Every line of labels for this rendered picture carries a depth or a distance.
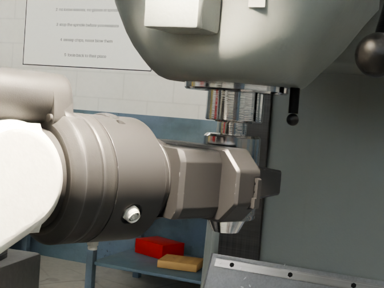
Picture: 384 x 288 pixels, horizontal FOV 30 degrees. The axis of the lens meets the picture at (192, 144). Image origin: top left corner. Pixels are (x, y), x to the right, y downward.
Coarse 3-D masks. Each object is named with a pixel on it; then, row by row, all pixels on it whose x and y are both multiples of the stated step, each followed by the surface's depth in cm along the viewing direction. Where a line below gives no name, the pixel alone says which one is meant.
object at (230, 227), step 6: (210, 222) 59; (216, 222) 58; (222, 222) 58; (228, 222) 58; (234, 222) 58; (240, 222) 58; (216, 228) 58; (222, 228) 58; (228, 228) 58; (234, 228) 58; (240, 228) 59
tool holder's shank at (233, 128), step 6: (216, 120) 58; (222, 126) 58; (228, 126) 58; (234, 126) 58; (240, 126) 58; (246, 126) 58; (222, 132) 58; (228, 132) 58; (234, 132) 58; (240, 132) 58; (246, 132) 59
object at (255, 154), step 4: (252, 152) 57; (256, 152) 58; (252, 156) 57; (256, 156) 58; (256, 160) 58; (256, 164) 58; (252, 212) 58; (248, 216) 58; (252, 216) 58; (244, 220) 57; (248, 220) 58
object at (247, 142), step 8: (208, 136) 58; (216, 136) 57; (224, 136) 57; (232, 136) 57; (240, 136) 57; (248, 136) 57; (256, 136) 59; (216, 144) 57; (224, 144) 57; (232, 144) 57; (240, 144) 57; (248, 144) 57; (256, 144) 58
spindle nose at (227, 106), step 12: (216, 96) 57; (228, 96) 57; (240, 96) 56; (252, 96) 57; (264, 96) 58; (216, 108) 57; (228, 108) 57; (240, 108) 56; (252, 108) 57; (228, 120) 57; (240, 120) 57; (252, 120) 57
